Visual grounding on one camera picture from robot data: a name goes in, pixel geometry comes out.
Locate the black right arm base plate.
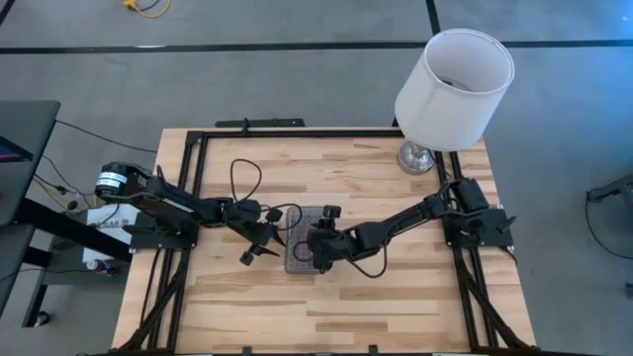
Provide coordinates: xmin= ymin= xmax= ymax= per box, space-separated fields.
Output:
xmin=441 ymin=207 xmax=518 ymax=249

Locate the black desk leg beam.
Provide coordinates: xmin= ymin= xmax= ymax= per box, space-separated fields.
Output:
xmin=14 ymin=197 xmax=135 ymax=263

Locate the table lamp white shade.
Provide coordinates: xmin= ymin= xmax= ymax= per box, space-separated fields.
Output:
xmin=394 ymin=28 xmax=516 ymax=176

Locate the yellow floor cable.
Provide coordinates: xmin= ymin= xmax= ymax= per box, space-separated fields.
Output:
xmin=122 ymin=0 xmax=172 ymax=20

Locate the black aluminium table frame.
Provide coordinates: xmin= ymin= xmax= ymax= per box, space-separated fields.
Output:
xmin=111 ymin=129 xmax=538 ymax=356

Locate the black stand leg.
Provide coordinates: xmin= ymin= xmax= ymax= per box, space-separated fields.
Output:
xmin=587 ymin=172 xmax=633 ymax=204

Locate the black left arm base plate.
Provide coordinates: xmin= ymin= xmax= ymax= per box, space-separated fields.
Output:
xmin=129 ymin=217 xmax=199 ymax=250

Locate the clear plastic box grey lid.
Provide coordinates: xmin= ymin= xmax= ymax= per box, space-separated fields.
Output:
xmin=284 ymin=205 xmax=330 ymax=276

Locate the dark screen on desk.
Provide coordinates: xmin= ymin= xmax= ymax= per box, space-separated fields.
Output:
xmin=0 ymin=135 xmax=35 ymax=164

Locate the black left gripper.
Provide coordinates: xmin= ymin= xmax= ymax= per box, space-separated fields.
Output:
xmin=236 ymin=200 xmax=288 ymax=268

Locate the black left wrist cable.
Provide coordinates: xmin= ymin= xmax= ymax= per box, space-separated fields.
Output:
xmin=229 ymin=157 xmax=304 ymax=232

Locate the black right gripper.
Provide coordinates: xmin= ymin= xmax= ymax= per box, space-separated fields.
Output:
xmin=305 ymin=204 xmax=355 ymax=273

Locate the black mounting bar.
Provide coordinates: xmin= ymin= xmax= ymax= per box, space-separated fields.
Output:
xmin=215 ymin=117 xmax=307 ymax=130

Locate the black floor cable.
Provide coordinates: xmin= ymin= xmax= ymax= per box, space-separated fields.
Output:
xmin=585 ymin=195 xmax=633 ymax=262
xmin=54 ymin=118 xmax=158 ymax=154

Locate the black desk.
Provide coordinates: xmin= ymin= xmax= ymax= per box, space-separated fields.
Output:
xmin=0 ymin=100 xmax=61 ymax=317

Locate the white printed sign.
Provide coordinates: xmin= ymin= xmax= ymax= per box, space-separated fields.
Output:
xmin=81 ymin=205 xmax=139 ymax=263

